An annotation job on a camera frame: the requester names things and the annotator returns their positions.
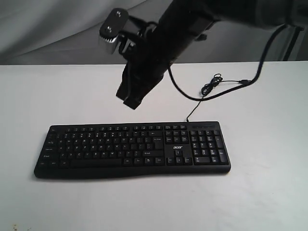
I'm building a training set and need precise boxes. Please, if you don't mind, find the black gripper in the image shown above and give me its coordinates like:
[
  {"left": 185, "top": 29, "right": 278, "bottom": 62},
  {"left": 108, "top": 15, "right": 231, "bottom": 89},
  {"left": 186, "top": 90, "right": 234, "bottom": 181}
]
[{"left": 116, "top": 20, "right": 190, "bottom": 110}]

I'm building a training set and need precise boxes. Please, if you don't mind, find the black acer keyboard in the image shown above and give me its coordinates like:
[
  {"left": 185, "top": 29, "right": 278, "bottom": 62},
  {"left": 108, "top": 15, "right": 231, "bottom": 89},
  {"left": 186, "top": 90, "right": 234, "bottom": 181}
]
[{"left": 34, "top": 122, "right": 231, "bottom": 180}]

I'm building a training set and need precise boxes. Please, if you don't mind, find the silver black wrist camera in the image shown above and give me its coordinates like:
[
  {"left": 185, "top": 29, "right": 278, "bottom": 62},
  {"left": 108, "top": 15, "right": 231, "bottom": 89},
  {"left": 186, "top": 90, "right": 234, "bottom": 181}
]
[{"left": 99, "top": 8, "right": 147, "bottom": 54}]

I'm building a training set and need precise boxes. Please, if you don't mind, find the black keyboard usb cable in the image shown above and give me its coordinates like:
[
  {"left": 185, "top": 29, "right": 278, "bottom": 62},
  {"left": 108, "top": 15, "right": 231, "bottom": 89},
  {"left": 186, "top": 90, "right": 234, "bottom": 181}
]
[{"left": 185, "top": 73, "right": 251, "bottom": 122}]

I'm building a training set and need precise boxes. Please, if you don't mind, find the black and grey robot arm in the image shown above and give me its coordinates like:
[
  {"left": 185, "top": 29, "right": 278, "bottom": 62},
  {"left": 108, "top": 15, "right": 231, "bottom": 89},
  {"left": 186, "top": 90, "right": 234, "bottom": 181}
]
[{"left": 111, "top": 0, "right": 308, "bottom": 109}]

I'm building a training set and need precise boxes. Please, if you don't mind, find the grey backdrop cloth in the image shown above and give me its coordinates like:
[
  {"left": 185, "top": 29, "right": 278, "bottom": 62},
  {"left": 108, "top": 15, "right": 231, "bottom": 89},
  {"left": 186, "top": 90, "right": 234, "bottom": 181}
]
[{"left": 0, "top": 0, "right": 308, "bottom": 65}]

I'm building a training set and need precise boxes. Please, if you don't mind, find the black tripod stand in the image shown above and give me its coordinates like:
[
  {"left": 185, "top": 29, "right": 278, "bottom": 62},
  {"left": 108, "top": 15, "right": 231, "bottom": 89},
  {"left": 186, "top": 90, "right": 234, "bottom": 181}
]
[{"left": 283, "top": 26, "right": 304, "bottom": 61}]

